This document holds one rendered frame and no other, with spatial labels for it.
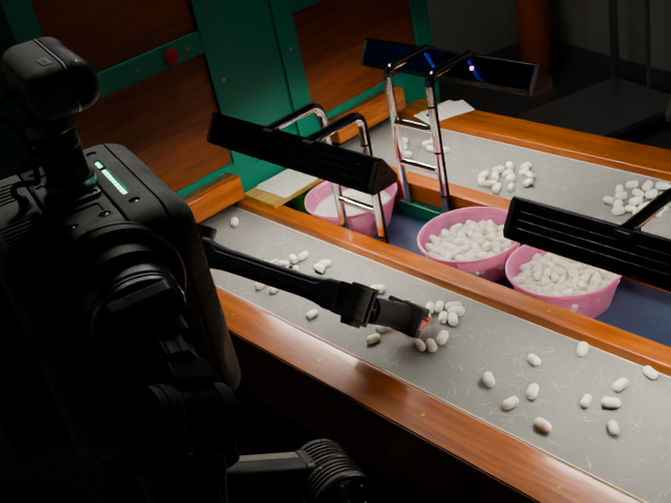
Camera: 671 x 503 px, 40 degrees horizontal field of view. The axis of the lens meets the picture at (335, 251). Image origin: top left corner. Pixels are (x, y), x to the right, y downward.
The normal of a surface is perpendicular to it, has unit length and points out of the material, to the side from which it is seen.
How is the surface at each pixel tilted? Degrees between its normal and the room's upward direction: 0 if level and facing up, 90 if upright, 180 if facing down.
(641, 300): 0
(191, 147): 90
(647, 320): 0
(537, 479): 0
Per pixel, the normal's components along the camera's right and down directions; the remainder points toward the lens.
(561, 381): -0.18, -0.85
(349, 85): 0.67, 0.26
